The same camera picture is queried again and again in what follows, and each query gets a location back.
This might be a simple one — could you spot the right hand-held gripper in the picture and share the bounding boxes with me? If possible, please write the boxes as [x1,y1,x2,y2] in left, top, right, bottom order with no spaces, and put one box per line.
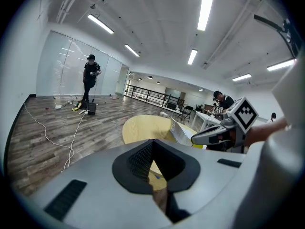
[190,96,259,154]

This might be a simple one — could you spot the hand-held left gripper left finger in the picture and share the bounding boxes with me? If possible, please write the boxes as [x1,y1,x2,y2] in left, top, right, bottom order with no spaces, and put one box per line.
[30,138,173,229]

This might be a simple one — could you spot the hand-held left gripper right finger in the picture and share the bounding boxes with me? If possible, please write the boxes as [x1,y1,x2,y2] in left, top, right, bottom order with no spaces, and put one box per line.
[153,139,247,224]

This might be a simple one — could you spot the grey and yellow book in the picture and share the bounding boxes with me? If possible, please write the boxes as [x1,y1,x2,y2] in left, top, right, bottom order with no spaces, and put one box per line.
[159,111,207,150]

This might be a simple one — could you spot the person's right forearm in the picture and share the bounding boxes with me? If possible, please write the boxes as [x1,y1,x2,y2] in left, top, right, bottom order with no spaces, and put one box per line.
[245,117,288,148]

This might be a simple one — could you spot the person's right hand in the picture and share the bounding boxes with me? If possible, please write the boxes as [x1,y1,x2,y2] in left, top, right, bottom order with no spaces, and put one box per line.
[227,129,237,143]

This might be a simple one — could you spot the white rectangular table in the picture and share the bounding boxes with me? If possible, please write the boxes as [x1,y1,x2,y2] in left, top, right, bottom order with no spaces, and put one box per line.
[192,111,221,132]

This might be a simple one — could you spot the black folding chair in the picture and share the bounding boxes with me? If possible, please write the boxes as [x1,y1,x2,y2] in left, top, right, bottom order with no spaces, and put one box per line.
[177,105,194,123]

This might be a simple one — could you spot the black board stand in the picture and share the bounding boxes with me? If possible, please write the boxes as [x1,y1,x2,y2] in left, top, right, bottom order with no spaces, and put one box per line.
[166,94,178,109]

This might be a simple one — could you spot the round wooden side table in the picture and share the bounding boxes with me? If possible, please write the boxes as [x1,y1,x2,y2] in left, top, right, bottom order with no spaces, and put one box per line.
[122,114,208,192]

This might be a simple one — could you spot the black metal railing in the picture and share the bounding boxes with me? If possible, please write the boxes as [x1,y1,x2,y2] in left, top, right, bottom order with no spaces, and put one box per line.
[124,84,185,109]

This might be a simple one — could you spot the long ceiling light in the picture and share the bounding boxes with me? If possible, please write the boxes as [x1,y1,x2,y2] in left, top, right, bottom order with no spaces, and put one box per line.
[124,44,140,58]
[197,0,216,31]
[87,13,114,35]
[232,73,252,82]
[187,49,198,65]
[266,59,296,71]

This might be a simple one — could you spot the scattered floor litter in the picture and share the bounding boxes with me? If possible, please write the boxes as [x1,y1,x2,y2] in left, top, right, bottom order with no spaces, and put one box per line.
[45,93,115,112]

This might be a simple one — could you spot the white ceiling pipes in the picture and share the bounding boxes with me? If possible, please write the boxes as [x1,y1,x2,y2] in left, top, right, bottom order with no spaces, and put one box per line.
[56,0,91,23]
[202,0,254,70]

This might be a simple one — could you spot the frosted glass partition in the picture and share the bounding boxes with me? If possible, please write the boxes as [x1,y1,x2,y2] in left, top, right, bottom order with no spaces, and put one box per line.
[35,30,129,97]

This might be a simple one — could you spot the white power cable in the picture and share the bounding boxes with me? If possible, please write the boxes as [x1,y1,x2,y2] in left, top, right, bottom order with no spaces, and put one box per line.
[62,113,87,173]
[23,102,74,167]

